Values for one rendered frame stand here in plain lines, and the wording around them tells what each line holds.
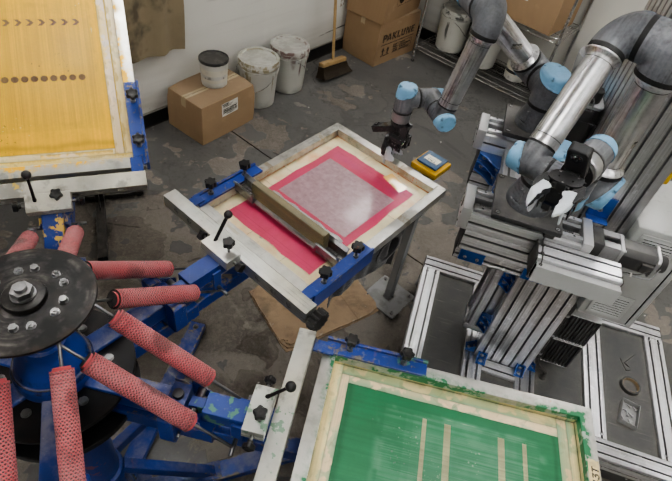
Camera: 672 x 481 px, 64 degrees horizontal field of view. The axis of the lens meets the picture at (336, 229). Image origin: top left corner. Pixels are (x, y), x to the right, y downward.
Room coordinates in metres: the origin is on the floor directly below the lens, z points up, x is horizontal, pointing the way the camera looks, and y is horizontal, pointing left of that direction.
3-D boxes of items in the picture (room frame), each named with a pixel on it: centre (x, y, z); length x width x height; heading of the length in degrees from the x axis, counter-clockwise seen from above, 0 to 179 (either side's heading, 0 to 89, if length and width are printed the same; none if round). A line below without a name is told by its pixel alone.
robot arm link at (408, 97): (1.82, -0.17, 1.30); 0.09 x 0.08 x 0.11; 111
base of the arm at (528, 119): (1.88, -0.68, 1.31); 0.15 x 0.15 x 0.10
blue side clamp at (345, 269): (1.18, -0.04, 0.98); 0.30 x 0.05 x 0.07; 146
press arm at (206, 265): (1.06, 0.37, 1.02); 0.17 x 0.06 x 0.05; 146
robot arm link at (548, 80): (1.89, -0.68, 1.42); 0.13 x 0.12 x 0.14; 21
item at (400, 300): (1.93, -0.36, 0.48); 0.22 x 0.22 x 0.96; 56
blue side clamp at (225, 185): (1.49, 0.42, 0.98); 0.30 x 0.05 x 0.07; 146
